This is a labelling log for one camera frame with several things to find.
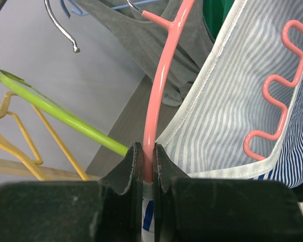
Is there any blue striped tank top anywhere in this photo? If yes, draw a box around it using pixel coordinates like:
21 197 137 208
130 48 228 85
141 0 303 242

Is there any green tank top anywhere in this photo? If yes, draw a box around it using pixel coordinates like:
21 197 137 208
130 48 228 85
203 0 234 39

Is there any grey tank top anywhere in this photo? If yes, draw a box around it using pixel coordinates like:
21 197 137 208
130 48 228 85
73 0 215 106

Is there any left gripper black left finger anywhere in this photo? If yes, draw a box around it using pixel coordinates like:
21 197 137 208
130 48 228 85
0 143 143 241

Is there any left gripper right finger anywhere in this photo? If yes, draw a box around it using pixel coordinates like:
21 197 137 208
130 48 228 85
153 144 303 241

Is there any lime green hanger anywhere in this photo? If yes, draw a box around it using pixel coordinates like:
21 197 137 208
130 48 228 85
0 0 129 156

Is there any light blue hanger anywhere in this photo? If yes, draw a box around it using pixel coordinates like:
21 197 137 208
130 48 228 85
60 0 157 20

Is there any yellow plastic hanger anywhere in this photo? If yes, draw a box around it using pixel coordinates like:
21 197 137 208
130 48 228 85
0 91 90 181

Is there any pink hanger with striped top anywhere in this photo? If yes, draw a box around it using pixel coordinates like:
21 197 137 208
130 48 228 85
128 1 303 184

